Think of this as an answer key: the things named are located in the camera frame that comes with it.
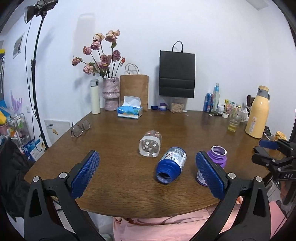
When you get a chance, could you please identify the wooden chair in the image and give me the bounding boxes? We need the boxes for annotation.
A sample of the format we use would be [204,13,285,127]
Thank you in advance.
[246,94,255,110]

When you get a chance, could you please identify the glass of yellow liquid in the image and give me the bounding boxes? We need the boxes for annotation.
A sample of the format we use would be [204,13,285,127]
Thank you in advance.
[228,114,241,132]

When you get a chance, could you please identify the dried pink flowers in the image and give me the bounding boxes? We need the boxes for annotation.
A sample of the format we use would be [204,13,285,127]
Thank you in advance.
[71,30,125,78]

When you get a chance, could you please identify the white booklet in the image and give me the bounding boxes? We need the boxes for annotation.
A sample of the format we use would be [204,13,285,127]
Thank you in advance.
[45,120,70,145]

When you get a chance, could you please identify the purple supplement bottle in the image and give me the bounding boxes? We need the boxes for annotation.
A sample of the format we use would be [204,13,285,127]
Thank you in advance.
[196,146,227,186]

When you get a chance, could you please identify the cream thermos bottle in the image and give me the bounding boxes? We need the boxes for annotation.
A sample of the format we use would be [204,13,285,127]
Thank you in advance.
[90,79,100,114]

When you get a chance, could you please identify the blue tissue box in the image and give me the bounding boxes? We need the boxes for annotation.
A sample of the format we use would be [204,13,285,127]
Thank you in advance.
[117,96,143,120]

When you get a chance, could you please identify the clear tall bottle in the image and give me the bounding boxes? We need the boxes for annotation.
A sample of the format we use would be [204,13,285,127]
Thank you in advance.
[211,83,220,113]

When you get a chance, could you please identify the yellow thermos jug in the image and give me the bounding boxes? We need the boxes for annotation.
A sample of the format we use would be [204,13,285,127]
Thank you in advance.
[245,85,269,139]

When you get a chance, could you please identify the blue supplement bottle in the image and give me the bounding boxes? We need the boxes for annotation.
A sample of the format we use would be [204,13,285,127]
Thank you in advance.
[156,147,187,184]

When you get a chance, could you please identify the brown paper bag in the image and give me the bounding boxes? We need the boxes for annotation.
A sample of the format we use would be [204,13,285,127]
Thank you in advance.
[120,63,149,111]

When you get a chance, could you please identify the eyeglasses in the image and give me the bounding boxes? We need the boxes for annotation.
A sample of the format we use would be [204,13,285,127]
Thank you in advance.
[70,120,91,138]

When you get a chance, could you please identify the clear plastic bottle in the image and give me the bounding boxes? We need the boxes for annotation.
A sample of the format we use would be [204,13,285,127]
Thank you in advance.
[138,130,162,158]

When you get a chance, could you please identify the colourful snack bags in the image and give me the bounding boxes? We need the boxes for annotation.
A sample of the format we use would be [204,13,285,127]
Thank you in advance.
[224,99,241,116]

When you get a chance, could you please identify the black light stand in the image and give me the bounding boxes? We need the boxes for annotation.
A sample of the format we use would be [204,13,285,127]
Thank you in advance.
[23,0,59,151]

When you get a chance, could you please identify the small purple white jar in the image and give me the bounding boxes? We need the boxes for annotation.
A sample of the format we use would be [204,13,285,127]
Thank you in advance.
[159,102,168,111]

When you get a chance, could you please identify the clear jar of oats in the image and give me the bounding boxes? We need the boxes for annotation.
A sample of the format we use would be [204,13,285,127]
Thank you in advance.
[170,97,187,113]

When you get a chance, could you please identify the pink trousers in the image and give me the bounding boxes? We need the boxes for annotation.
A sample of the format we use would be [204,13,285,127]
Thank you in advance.
[113,197,287,240]

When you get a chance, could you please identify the storage rack with clutter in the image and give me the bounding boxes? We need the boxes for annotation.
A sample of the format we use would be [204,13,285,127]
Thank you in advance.
[0,91,46,163]

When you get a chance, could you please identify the black paper bag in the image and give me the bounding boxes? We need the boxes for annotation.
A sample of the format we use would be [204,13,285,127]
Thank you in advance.
[159,46,196,98]

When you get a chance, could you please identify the pink ceramic vase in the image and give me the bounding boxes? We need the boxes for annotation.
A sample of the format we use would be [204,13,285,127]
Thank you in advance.
[102,77,120,111]

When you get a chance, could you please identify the blue snack package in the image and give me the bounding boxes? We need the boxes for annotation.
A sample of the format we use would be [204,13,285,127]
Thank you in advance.
[203,93,213,113]

